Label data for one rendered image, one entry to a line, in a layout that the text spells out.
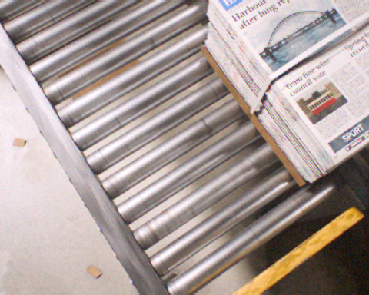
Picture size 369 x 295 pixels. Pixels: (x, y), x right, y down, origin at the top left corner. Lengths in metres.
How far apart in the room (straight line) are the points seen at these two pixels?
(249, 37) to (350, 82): 0.19
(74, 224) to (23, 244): 0.21
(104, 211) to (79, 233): 0.83
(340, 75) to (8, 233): 1.40
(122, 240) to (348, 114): 0.50
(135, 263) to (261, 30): 0.51
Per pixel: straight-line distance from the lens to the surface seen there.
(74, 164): 0.89
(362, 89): 0.75
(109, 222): 0.86
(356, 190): 0.96
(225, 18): 0.75
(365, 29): 0.81
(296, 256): 0.87
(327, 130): 0.70
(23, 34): 1.06
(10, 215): 1.77
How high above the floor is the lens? 1.65
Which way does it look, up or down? 75 degrees down
